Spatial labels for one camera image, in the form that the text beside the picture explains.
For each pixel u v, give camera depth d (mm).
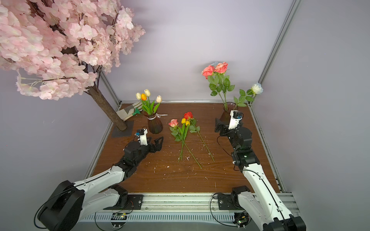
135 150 635
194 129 1017
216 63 848
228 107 922
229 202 726
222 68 757
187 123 1034
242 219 697
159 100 828
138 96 850
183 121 1064
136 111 1121
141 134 719
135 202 727
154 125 948
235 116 609
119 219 722
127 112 1137
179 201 742
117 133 1034
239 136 542
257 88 796
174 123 1019
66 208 405
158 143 768
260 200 442
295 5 697
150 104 875
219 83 839
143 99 826
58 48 443
